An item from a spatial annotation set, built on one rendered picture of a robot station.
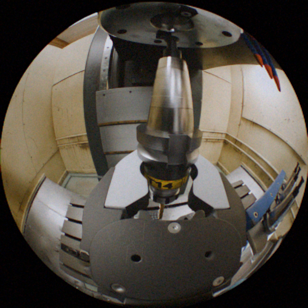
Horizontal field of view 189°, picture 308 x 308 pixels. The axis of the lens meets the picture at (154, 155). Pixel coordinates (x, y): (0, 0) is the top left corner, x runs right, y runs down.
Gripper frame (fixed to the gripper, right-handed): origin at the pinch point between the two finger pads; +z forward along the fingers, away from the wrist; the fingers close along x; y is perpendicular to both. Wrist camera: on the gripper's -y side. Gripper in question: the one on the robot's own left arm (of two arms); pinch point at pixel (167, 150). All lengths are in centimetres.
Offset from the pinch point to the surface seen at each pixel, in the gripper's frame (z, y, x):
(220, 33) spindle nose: -2.0, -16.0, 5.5
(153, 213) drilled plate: 8.6, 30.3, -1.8
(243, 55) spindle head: 12.7, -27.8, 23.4
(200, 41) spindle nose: 2.3, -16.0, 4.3
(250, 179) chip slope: 41, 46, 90
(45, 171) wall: 23, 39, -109
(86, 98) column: 38, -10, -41
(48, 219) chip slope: -14, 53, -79
